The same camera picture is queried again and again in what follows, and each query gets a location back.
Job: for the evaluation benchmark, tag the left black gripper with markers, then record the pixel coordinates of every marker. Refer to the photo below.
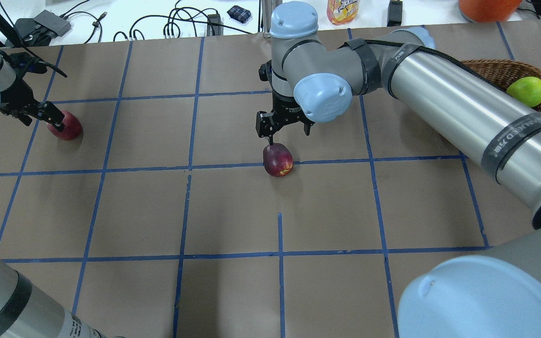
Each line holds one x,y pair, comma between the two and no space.
13,99

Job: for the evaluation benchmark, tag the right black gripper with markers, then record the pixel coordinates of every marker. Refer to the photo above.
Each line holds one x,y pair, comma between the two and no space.
285,108

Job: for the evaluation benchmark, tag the dark red apple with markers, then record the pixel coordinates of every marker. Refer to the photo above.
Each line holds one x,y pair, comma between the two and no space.
277,160

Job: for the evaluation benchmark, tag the red yellow apple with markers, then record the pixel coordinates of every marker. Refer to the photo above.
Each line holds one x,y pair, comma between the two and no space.
72,127

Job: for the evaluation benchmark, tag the green apple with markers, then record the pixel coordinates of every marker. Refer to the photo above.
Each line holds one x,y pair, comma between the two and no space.
527,90

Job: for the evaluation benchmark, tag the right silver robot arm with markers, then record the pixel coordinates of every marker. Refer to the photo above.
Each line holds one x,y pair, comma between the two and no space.
493,294

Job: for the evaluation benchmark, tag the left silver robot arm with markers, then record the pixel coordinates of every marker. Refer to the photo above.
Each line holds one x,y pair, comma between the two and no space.
25,310

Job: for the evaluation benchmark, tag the woven wicker basket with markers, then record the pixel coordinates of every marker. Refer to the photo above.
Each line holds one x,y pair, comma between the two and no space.
513,77

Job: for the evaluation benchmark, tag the grey hub box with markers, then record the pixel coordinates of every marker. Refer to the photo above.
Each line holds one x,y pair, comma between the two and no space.
54,23

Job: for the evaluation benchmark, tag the dark blue checkered pouch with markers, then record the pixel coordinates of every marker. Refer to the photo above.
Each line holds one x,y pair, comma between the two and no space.
239,14

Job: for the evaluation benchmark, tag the orange drink bottle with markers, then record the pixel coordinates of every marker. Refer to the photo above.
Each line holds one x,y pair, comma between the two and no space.
341,12

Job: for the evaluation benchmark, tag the black power brick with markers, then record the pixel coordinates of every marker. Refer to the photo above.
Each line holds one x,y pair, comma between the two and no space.
395,13

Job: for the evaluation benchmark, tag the orange round container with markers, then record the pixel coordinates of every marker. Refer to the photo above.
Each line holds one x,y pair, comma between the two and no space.
488,10

